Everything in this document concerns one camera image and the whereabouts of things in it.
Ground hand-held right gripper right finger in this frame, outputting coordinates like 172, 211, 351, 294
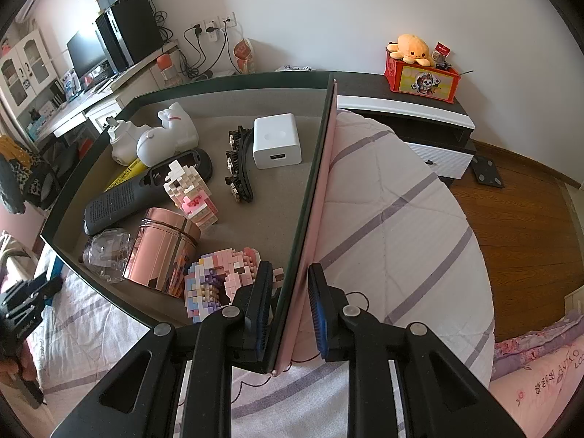
308, 262, 525, 438

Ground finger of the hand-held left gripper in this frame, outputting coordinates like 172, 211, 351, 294
45, 255, 63, 304
0, 278, 60, 324

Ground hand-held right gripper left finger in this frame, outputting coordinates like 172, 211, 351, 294
50, 260, 274, 438

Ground colourful snack packet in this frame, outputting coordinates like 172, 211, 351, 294
182, 247, 286, 324

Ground black handheld device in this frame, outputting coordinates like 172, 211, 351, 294
83, 148, 214, 233

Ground pink metal tin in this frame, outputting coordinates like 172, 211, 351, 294
123, 207, 201, 297

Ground pink white block figure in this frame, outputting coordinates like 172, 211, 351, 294
163, 160, 219, 229

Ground white plug-in device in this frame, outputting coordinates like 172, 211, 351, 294
107, 116, 151, 165

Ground black beaded hair clip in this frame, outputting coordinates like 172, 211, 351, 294
226, 125, 256, 204

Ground white charger cube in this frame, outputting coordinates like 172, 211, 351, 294
252, 113, 299, 170

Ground pink storage box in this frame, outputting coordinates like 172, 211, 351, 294
40, 72, 339, 377

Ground person's left hand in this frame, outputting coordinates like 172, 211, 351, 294
0, 358, 37, 387

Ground blue white carton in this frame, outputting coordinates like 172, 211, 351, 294
59, 68, 79, 96

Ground white glass-door cabinet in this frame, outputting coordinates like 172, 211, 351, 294
0, 27, 60, 110

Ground black-topped white nightstand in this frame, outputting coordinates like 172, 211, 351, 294
335, 72, 477, 188

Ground white desk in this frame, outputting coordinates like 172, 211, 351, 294
34, 41, 183, 147

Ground black floor scale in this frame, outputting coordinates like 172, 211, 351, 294
472, 155, 506, 190

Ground black computer monitor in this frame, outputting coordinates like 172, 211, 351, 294
66, 30, 110, 80

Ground pink floral bedsheet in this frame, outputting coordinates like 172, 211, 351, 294
490, 310, 584, 438

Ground orange-capped bottle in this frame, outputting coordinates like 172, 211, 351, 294
155, 53, 176, 87

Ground red toy box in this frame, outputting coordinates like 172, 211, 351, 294
383, 50, 461, 103

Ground black speakers stack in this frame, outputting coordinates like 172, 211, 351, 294
94, 0, 164, 74

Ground yellow octopus plush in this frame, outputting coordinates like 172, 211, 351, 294
387, 33, 434, 67

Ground small red sign figure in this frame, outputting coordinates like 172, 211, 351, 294
431, 42, 454, 69

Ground black power cable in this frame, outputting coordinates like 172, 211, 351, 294
176, 25, 233, 80

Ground white wall outlets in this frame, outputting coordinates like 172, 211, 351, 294
189, 13, 238, 42

